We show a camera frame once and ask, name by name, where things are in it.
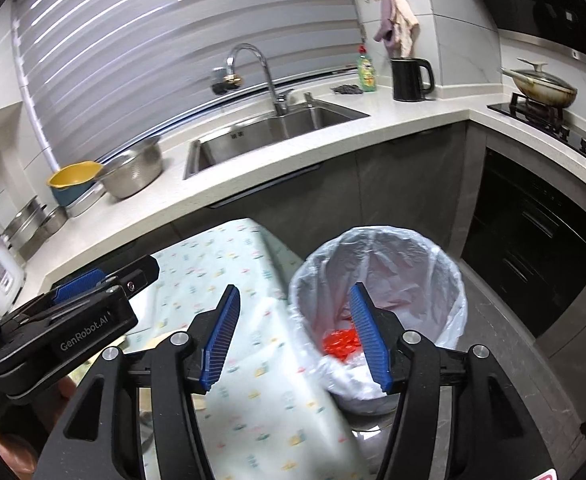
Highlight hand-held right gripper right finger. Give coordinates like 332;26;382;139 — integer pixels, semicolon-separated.
349;282;561;480

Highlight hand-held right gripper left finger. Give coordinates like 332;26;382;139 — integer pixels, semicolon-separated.
32;284;242;480

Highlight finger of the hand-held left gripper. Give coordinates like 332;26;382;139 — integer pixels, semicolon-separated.
48;254;160;307

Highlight trash bin with clear liner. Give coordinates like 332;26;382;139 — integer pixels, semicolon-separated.
288;226;468;431

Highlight red plastic wrapper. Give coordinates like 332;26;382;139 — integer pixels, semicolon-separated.
322;326;365;364

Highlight stainless steel container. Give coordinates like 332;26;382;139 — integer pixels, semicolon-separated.
3;195;69;261

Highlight white rice cooker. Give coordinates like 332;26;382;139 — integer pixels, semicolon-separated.
0;234;27;311

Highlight blue bowl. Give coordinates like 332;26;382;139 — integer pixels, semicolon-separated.
50;182;99;209

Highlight floral tablecloth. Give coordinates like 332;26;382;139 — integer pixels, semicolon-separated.
48;217;359;480

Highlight yellow bowl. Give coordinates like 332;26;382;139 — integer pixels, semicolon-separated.
47;161;105;189

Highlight stainless steel colander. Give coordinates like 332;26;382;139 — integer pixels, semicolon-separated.
94;136;165;199

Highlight grey base cabinet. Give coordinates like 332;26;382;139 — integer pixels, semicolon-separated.
148;121;488;271

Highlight black built-in oven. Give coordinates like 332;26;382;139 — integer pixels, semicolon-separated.
460;147;586;338

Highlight stainless steel sink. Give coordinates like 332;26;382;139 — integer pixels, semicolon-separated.
183;101;371;181

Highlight black faucet filter attachment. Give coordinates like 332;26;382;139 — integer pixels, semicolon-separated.
210;66;245;97

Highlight striped window blinds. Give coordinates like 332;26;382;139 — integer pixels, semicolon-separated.
10;0;366;171

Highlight black electric kettle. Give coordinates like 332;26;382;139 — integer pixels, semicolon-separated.
390;57;435;102

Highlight green dish soap bottle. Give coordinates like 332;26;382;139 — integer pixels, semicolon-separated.
355;45;378;93

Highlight chrome kitchen faucet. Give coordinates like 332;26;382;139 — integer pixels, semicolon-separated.
228;43;295;117

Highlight black gas stove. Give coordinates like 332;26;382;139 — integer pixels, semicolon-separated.
487;91;586;176

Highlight frying pan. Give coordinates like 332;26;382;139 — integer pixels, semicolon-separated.
501;67;578;109

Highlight glass pan lid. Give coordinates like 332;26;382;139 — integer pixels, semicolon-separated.
503;58;574;93

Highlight purple hanging cloth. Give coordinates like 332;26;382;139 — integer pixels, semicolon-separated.
373;0;399;58

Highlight cream hanging cloth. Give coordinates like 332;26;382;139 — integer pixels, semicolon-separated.
390;0;420;58

